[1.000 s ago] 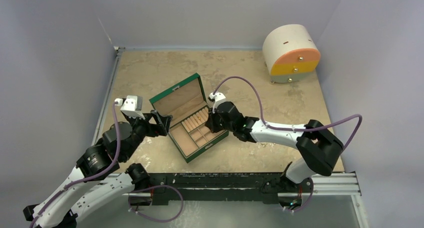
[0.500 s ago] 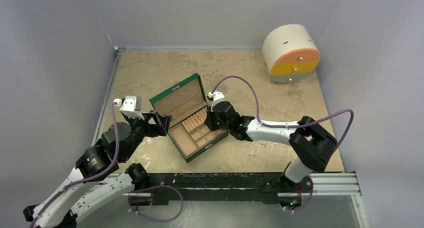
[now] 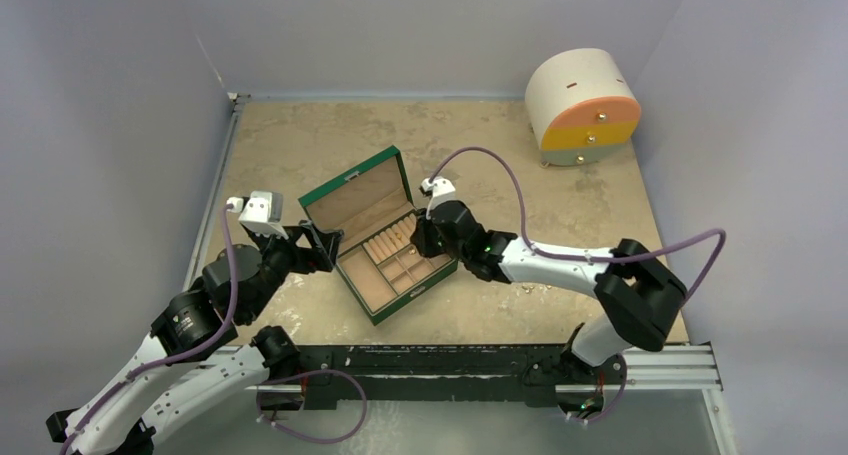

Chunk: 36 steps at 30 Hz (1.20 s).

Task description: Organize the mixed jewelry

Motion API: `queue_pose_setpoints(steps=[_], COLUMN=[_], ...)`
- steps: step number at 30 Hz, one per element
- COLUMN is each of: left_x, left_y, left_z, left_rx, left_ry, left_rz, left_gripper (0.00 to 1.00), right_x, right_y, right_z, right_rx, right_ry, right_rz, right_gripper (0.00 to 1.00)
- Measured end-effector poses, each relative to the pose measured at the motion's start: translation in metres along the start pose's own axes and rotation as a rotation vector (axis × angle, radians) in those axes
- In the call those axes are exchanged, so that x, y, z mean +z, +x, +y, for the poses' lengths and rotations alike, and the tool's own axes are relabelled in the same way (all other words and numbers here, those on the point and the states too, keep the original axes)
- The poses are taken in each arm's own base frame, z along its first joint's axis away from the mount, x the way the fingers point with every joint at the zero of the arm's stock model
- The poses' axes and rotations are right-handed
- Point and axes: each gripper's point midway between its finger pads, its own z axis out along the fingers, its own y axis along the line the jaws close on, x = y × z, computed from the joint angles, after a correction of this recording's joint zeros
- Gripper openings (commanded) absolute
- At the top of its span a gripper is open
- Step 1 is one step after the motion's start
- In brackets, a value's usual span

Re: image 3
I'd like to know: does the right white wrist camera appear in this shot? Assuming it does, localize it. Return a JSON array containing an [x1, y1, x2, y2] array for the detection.
[[419, 176, 456, 219]]

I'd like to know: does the round drawer cabinet cream orange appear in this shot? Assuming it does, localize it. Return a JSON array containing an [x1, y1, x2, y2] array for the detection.
[[524, 48, 642, 167]]

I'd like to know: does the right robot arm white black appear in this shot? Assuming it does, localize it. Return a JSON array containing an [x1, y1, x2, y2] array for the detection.
[[411, 201, 686, 382]]

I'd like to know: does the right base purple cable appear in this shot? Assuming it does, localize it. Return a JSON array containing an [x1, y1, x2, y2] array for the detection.
[[563, 359, 629, 428]]

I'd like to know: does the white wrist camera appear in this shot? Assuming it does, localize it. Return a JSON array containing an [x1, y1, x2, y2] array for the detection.
[[226, 190, 288, 239], [419, 176, 456, 219]]

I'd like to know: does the green jewelry box with lid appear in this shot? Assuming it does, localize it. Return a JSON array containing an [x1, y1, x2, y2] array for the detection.
[[298, 146, 458, 326]]

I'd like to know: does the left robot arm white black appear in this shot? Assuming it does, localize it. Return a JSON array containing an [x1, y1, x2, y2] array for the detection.
[[46, 220, 344, 454]]

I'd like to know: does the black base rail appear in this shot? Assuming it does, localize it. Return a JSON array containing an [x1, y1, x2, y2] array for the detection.
[[258, 343, 626, 417]]

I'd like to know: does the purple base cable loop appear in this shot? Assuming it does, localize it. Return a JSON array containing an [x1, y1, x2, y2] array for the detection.
[[255, 368, 366, 444]]

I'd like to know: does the aluminium frame rail left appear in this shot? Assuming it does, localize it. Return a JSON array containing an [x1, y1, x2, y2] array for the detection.
[[182, 92, 252, 291]]

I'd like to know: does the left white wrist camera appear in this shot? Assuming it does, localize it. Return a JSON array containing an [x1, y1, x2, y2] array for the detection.
[[226, 190, 288, 239]]

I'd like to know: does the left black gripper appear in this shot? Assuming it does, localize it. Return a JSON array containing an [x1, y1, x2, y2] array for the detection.
[[243, 217, 342, 321]]

